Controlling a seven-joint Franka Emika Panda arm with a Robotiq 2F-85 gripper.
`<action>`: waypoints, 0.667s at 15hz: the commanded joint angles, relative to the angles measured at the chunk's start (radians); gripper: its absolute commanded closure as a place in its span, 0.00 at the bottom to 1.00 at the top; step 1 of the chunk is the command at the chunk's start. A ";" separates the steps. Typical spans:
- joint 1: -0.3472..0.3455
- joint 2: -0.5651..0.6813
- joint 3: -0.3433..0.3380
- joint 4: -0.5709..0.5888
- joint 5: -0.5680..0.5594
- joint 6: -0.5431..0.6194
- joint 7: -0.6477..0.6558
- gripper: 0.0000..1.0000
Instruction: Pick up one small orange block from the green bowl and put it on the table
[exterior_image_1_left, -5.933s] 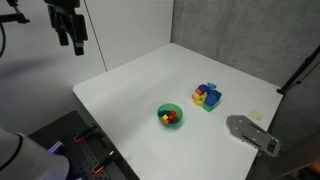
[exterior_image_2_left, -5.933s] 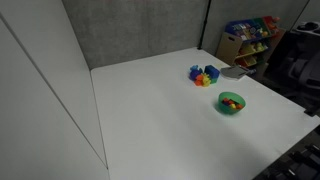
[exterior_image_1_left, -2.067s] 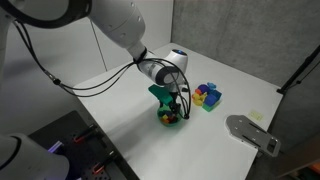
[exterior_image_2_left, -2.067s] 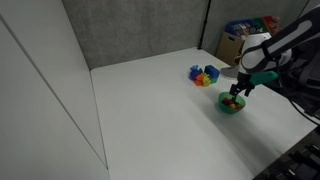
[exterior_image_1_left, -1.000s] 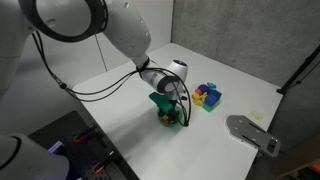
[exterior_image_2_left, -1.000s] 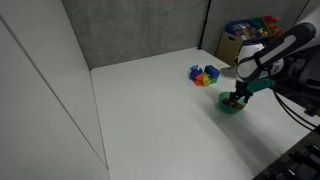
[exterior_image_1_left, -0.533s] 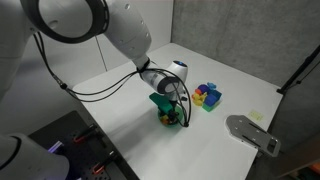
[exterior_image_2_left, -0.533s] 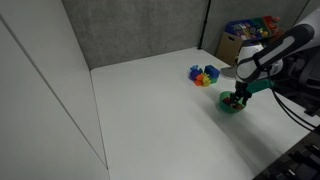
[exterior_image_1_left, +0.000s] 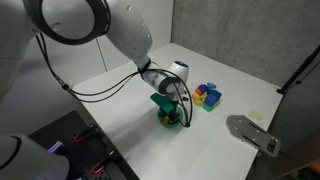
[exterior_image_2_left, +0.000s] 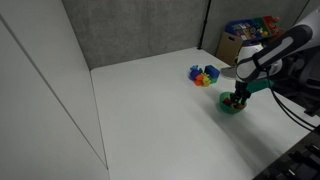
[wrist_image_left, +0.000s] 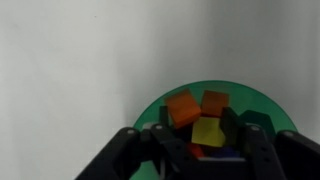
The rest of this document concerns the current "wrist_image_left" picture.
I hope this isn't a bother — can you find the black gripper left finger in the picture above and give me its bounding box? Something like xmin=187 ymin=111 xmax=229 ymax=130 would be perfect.
xmin=75 ymin=105 xmax=201 ymax=180

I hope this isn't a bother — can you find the red block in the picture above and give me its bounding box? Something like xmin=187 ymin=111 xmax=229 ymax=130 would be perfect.
xmin=186 ymin=141 xmax=206 ymax=160

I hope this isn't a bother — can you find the yellow block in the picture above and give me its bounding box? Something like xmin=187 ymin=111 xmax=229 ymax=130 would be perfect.
xmin=191 ymin=116 xmax=227 ymax=148

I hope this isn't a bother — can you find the blue block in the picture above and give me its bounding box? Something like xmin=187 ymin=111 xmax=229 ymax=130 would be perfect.
xmin=209 ymin=145 xmax=242 ymax=160

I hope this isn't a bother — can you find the green plastic bowl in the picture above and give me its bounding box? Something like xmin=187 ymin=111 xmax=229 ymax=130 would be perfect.
xmin=128 ymin=79 xmax=298 ymax=180

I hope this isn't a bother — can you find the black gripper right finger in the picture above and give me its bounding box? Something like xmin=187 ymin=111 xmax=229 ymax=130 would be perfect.
xmin=221 ymin=106 xmax=320 ymax=180

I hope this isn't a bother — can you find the small orange block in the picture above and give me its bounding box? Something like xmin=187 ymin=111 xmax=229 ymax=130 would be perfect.
xmin=200 ymin=89 xmax=231 ymax=119
xmin=164 ymin=87 xmax=203 ymax=130

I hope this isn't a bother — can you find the dark green block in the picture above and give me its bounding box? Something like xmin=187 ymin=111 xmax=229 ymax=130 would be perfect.
xmin=239 ymin=109 xmax=277 ymax=138

